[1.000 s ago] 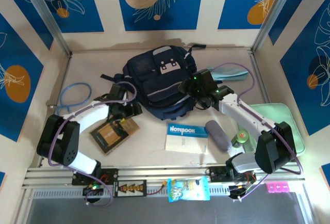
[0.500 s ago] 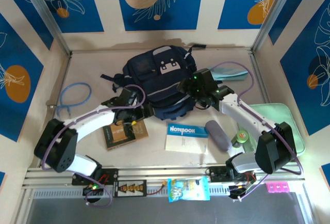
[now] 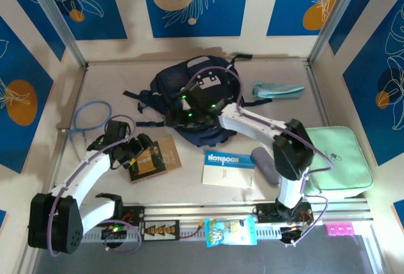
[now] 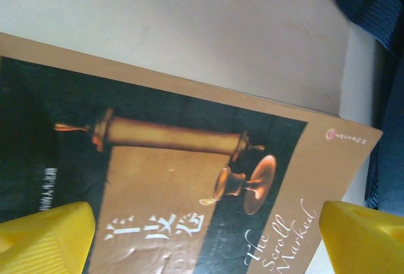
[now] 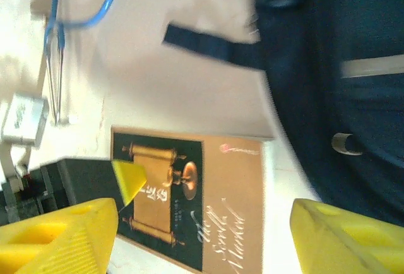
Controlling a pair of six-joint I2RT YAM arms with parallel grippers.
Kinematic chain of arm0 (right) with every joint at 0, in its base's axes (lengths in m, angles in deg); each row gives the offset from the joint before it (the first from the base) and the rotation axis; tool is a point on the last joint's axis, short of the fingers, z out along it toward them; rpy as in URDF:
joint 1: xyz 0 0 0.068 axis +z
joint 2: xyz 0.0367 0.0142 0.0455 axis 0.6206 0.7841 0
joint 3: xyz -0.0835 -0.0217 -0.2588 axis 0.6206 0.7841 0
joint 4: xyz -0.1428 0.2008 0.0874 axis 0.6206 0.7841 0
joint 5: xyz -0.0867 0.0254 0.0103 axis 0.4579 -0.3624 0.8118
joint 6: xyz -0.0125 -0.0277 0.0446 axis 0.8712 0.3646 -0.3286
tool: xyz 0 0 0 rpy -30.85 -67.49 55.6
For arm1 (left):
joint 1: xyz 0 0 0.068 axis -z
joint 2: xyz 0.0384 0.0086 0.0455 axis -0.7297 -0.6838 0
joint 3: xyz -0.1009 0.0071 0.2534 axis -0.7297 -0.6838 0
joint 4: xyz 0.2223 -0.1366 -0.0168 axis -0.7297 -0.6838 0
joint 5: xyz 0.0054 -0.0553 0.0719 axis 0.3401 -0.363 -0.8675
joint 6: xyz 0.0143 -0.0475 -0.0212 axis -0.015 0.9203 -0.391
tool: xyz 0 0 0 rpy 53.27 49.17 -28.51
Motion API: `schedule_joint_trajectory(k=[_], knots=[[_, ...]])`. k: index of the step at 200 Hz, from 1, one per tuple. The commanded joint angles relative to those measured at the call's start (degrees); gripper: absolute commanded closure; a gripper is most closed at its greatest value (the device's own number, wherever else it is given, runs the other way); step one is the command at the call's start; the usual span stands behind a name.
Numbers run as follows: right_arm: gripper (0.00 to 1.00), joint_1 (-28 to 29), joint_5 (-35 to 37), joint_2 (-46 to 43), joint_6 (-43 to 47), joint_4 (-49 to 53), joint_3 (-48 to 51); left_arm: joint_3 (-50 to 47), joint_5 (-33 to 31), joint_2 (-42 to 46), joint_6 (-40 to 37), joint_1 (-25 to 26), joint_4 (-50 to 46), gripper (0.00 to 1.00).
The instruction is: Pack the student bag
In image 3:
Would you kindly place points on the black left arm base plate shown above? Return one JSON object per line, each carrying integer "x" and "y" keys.
{"x": 137, "y": 214}

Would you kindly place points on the mint green zip pouch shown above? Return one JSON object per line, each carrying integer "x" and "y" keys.
{"x": 347, "y": 166}

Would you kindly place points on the pink pill box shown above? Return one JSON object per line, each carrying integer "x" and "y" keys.
{"x": 340, "y": 229}

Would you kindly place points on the aluminium frame post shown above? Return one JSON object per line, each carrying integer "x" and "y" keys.
{"x": 56, "y": 18}
{"x": 334, "y": 18}

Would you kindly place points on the aluminium table edge rail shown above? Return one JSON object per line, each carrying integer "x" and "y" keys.
{"x": 195, "y": 212}

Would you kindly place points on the blue snack package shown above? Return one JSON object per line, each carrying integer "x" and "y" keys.
{"x": 230, "y": 231}

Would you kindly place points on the right aluminium frame post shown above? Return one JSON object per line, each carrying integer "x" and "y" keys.
{"x": 334, "y": 18}

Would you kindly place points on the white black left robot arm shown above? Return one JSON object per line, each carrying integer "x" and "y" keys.
{"x": 88, "y": 173}

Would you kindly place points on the white blue notebook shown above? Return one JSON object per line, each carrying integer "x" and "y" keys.
{"x": 227, "y": 173}

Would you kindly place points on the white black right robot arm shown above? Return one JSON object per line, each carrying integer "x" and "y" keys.
{"x": 249, "y": 124}

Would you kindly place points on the left aluminium side rail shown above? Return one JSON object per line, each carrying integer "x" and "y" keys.
{"x": 78, "y": 91}

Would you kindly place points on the black power distribution board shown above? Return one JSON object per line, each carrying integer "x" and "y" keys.
{"x": 159, "y": 230}

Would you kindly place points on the aluminium side rail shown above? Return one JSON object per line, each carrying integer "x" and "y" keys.
{"x": 78, "y": 91}
{"x": 318, "y": 97}

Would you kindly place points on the grey glasses case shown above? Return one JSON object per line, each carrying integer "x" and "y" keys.
{"x": 263, "y": 163}

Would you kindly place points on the navy blue backpack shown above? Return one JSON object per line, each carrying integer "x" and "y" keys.
{"x": 167, "y": 81}

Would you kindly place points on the right aluminium side rail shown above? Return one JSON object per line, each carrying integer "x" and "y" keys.
{"x": 318, "y": 97}

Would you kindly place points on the small metal bracket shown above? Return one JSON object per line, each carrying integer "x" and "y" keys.
{"x": 62, "y": 127}

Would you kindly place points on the left aluminium frame post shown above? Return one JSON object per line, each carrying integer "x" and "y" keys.
{"x": 56, "y": 18}

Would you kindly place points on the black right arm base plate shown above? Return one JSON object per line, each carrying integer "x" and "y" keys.
{"x": 265, "y": 212}

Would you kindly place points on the light blue pencil pouch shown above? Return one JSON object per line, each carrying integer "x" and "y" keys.
{"x": 277, "y": 91}

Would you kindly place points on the grey metal sheet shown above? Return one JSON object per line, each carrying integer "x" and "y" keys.
{"x": 189, "y": 259}

